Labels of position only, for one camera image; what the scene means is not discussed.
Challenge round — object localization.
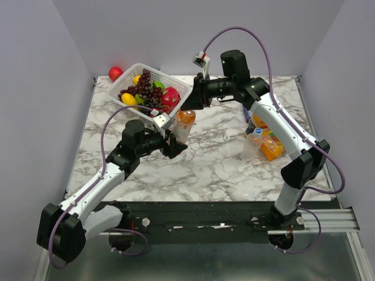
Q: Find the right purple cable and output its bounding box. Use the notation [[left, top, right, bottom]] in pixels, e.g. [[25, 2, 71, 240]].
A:
[[202, 26, 346, 255]]

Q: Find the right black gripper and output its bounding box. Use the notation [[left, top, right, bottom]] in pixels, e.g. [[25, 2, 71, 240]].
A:
[[180, 73, 234, 111]]

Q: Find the purple cable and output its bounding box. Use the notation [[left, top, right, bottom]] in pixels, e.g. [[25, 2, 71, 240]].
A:
[[202, 26, 346, 255], [48, 105, 156, 269]]

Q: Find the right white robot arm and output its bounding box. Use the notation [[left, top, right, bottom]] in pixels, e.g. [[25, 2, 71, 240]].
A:
[[181, 50, 330, 229]]

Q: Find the green apple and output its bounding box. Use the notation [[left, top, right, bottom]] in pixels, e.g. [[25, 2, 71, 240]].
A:
[[151, 81, 165, 91]]

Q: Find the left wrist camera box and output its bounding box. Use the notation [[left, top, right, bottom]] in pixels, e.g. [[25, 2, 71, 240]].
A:
[[151, 109, 173, 131]]

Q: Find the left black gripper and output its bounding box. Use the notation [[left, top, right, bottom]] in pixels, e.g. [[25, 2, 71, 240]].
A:
[[136, 128, 189, 159]]

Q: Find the white plastic fruit basket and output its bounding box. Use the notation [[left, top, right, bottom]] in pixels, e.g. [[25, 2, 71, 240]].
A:
[[107, 63, 192, 123]]

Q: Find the black grape bunch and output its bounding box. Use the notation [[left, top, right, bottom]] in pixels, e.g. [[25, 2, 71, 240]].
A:
[[138, 99, 159, 116]]

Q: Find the blue toothpaste box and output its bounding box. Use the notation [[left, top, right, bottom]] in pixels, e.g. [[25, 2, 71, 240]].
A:
[[242, 106, 251, 123]]

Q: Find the dark purple grape bunch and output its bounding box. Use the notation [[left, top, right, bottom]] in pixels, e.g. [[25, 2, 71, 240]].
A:
[[118, 68, 163, 103]]

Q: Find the tall orange drink bottle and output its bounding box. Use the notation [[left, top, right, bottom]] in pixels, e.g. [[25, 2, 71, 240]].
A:
[[172, 110, 196, 143]]

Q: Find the small orange juice bottle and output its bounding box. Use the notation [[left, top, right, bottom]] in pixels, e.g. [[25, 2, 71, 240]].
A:
[[244, 114, 268, 138]]

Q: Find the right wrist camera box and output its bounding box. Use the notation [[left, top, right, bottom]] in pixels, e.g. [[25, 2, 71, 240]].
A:
[[192, 51, 210, 78]]

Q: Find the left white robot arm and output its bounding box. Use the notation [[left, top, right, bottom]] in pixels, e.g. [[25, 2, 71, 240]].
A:
[[36, 119, 187, 269]]

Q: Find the clear plastic bottle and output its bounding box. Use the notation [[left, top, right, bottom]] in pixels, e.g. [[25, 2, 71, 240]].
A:
[[242, 133, 263, 160]]

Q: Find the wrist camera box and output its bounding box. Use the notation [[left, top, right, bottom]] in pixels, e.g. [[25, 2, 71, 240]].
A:
[[151, 109, 173, 131], [192, 51, 210, 78]]

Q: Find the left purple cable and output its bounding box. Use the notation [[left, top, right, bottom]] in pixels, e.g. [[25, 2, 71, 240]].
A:
[[48, 105, 156, 269]]

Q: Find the yellow lemon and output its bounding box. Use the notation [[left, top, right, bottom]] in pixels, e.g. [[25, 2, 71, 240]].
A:
[[133, 75, 141, 85]]

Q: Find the red apple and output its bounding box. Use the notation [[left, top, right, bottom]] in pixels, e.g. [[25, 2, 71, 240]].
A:
[[108, 67, 123, 82]]

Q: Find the blue white bottle cap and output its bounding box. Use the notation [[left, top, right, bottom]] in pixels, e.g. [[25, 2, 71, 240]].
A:
[[253, 128, 263, 137]]

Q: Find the orange snack bag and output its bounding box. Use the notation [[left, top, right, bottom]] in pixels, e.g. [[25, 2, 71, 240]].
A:
[[260, 131, 285, 161]]

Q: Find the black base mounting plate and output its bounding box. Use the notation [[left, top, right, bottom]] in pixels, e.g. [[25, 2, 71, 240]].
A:
[[96, 201, 305, 245]]

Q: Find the pink dragon fruit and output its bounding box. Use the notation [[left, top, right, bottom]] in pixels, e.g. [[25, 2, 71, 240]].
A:
[[161, 87, 180, 109]]

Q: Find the aluminium frame rail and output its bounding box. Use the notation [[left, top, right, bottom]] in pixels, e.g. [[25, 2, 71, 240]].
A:
[[46, 207, 360, 235]]

